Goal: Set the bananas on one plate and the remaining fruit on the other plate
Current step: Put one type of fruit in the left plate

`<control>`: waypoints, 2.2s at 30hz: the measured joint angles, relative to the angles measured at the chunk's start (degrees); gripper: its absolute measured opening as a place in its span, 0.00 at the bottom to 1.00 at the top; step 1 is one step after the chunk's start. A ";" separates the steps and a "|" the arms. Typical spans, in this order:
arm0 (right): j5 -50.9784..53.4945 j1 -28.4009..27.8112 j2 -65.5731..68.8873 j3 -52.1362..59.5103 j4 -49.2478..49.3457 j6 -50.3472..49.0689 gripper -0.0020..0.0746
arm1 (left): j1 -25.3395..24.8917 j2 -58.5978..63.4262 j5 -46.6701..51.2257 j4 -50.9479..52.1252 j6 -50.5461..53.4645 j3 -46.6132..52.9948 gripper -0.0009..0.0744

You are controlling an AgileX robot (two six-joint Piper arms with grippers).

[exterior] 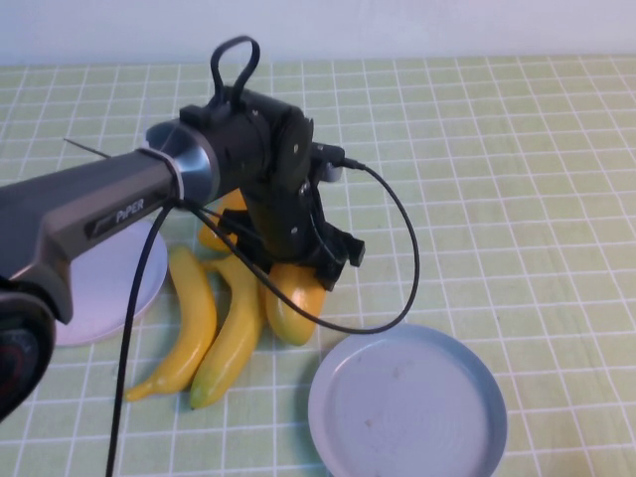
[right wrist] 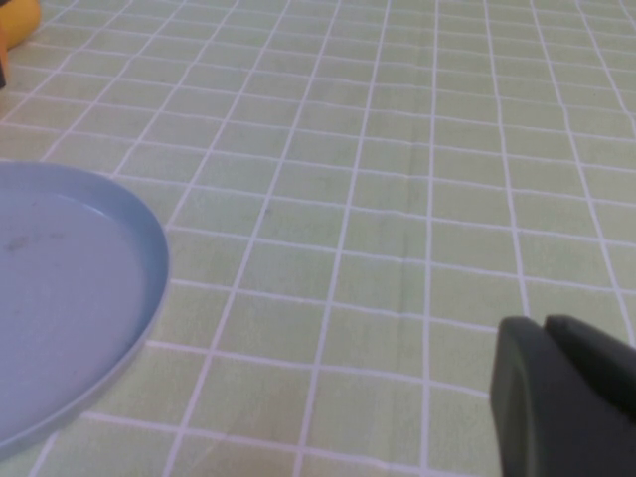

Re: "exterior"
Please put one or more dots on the green checked tablecloth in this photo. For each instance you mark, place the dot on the green checked tablecloth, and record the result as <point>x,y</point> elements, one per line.
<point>497,199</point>

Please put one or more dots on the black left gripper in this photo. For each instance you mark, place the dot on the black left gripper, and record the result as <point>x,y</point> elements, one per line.
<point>283,223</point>

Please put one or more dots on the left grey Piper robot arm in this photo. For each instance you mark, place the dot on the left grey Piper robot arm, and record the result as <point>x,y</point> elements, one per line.
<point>124,179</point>

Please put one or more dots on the glossy yellow mango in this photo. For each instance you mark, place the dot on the glossy yellow mango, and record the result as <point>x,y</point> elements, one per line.
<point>211,241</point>

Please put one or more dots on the yellow banana with green tip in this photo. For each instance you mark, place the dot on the yellow banana with green tip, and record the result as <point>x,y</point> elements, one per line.
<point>233,328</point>

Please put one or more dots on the orange mango with green tip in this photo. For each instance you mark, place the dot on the orange mango with green tip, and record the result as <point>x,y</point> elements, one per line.
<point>298,318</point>

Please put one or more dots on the pink round plate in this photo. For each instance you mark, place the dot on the pink round plate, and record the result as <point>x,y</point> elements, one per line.
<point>94,308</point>

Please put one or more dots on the yellow banana with long stem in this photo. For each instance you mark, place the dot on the yellow banana with long stem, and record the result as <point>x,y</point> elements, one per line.
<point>194,318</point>

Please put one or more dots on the blue-grey round plate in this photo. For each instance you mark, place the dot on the blue-grey round plate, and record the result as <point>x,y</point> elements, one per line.
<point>407,412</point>

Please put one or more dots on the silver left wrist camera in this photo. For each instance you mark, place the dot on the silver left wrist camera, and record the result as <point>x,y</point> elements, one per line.
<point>328,169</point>

